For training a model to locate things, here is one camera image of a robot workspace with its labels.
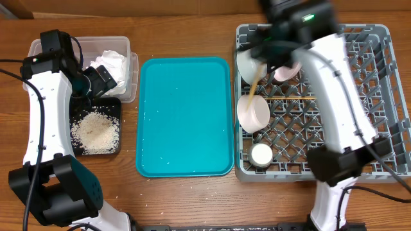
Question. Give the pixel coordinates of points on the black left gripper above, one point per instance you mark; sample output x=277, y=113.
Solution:
x=103, y=81

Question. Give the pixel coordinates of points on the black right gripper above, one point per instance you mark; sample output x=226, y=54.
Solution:
x=254, y=42

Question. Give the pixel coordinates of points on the large white pink plate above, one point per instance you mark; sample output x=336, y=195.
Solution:
x=285, y=73

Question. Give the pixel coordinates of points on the white napkin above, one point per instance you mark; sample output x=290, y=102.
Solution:
x=116, y=64

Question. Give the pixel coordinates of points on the grey bowl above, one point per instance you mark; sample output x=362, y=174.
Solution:
x=250, y=68

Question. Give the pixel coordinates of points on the wooden chopstick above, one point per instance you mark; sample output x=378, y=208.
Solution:
x=254, y=88
x=291, y=98

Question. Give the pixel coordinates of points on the pile of rice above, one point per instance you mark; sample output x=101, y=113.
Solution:
x=96, y=134

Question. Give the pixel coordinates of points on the small white pink plate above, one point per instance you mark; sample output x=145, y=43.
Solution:
x=255, y=116

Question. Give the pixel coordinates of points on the white paper cup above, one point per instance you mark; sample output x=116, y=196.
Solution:
x=260, y=155

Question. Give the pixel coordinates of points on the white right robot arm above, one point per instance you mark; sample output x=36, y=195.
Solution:
x=350, y=140

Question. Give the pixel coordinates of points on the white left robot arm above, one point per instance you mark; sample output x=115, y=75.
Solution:
x=55, y=188

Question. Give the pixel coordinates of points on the clear plastic waste bin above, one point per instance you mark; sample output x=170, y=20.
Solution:
x=106, y=45

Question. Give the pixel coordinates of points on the black food waste tray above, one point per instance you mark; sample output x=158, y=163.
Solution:
x=107, y=106

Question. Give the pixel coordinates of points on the grey dishwasher rack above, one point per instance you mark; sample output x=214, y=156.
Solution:
x=295, y=126

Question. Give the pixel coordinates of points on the teal plastic tray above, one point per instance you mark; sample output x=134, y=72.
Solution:
x=185, y=122

